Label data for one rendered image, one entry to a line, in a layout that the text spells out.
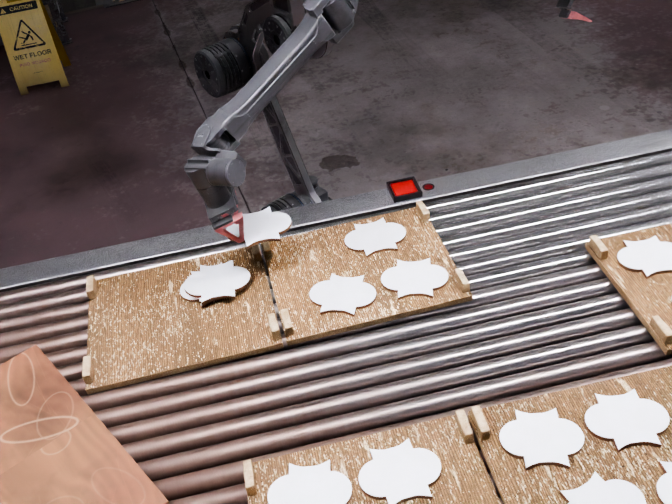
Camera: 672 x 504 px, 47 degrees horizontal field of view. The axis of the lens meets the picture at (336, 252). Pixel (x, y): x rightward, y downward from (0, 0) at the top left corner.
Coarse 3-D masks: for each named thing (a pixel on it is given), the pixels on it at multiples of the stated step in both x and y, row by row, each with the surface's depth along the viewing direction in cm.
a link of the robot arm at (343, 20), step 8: (336, 0) 161; (344, 0) 163; (352, 0) 166; (328, 8) 161; (336, 8) 162; (344, 8) 163; (352, 8) 166; (328, 16) 163; (336, 16) 163; (344, 16) 164; (352, 16) 166; (336, 24) 165; (344, 24) 165
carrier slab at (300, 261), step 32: (352, 224) 190; (416, 224) 187; (288, 256) 183; (320, 256) 181; (352, 256) 180; (384, 256) 179; (416, 256) 178; (448, 256) 177; (288, 288) 174; (384, 288) 170; (448, 288) 168; (320, 320) 165; (352, 320) 164; (384, 320) 164
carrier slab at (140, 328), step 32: (224, 256) 185; (128, 288) 180; (160, 288) 179; (256, 288) 175; (96, 320) 172; (128, 320) 171; (160, 320) 170; (192, 320) 169; (224, 320) 168; (256, 320) 167; (96, 352) 165; (128, 352) 164; (160, 352) 163; (192, 352) 162; (224, 352) 161; (256, 352) 161; (96, 384) 157; (128, 384) 158
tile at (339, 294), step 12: (336, 276) 174; (360, 276) 173; (312, 288) 172; (324, 288) 171; (336, 288) 171; (348, 288) 170; (360, 288) 170; (372, 288) 170; (312, 300) 169; (324, 300) 168; (336, 300) 168; (348, 300) 168; (360, 300) 167; (372, 300) 167; (324, 312) 166; (336, 312) 166; (348, 312) 165
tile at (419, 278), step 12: (408, 264) 175; (420, 264) 174; (384, 276) 172; (396, 276) 172; (408, 276) 171; (420, 276) 171; (432, 276) 171; (444, 276) 170; (396, 288) 169; (408, 288) 168; (420, 288) 168; (432, 288) 168
